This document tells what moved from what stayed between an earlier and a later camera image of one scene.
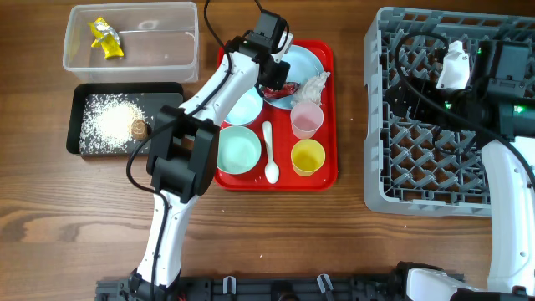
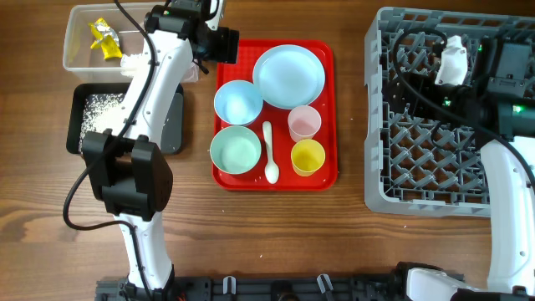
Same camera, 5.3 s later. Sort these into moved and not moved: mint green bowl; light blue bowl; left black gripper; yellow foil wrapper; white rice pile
Moved: left black gripper
Not moved: mint green bowl; yellow foil wrapper; white rice pile; light blue bowl
